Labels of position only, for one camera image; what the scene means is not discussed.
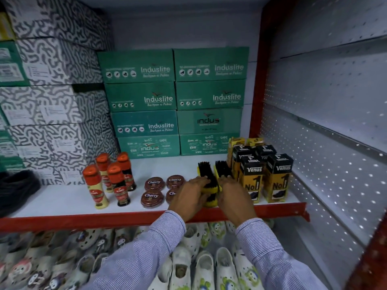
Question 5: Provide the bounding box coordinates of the person's left hand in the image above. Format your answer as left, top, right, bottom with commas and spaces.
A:
168, 176, 212, 223

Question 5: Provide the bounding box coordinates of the person's right hand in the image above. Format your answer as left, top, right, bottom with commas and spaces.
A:
216, 175, 258, 229

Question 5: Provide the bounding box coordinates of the yellow black-bristle shoe brush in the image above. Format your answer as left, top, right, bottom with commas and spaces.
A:
214, 160, 233, 180
197, 161, 223, 208

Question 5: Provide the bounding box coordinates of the person's left forearm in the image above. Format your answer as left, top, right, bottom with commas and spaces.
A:
81, 210, 187, 290

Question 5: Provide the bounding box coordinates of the person's right forearm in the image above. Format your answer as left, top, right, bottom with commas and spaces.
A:
235, 218, 329, 290

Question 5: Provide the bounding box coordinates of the black yellow polish box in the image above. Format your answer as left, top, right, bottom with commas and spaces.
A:
262, 153, 294, 204
254, 144, 277, 162
231, 145, 253, 182
238, 156, 267, 204

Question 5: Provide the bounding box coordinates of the round brown polish tin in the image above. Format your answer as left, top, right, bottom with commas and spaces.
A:
165, 188, 179, 205
140, 190, 165, 209
166, 175, 186, 190
144, 176, 166, 192

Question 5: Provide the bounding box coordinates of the dark orange-capped polish bottle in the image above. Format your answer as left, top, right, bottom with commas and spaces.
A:
107, 162, 131, 207
116, 152, 137, 192

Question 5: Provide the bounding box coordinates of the stack of green shoe boxes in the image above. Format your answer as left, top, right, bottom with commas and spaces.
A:
97, 46, 250, 160

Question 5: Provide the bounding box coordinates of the cream orange-capped polish bottle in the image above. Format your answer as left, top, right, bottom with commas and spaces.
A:
95, 153, 114, 193
82, 164, 110, 210

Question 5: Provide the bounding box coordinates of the perforated grey metal panel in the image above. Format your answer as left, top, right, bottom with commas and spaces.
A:
259, 0, 387, 288

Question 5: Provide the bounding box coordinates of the white shelf with red edge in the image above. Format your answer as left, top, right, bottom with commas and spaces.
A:
0, 154, 311, 233

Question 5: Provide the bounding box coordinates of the black white patterned shoe box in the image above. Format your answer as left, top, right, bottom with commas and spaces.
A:
24, 152, 120, 186
16, 37, 104, 87
0, 85, 110, 126
2, 0, 113, 51
7, 117, 119, 162

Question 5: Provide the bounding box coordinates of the pile of white printed clogs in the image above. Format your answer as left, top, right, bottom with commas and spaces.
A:
0, 219, 276, 290

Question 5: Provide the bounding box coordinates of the black footwear bundle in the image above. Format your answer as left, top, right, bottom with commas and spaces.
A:
0, 170, 42, 218

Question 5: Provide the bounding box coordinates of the green labelled shoe box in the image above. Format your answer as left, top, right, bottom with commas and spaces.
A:
0, 109, 25, 173
0, 41, 30, 87

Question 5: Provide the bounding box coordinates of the yellow shoe box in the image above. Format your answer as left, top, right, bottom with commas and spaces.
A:
0, 11, 16, 42

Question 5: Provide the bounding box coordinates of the red metal rack post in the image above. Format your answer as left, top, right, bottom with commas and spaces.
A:
344, 213, 387, 290
249, 0, 303, 139

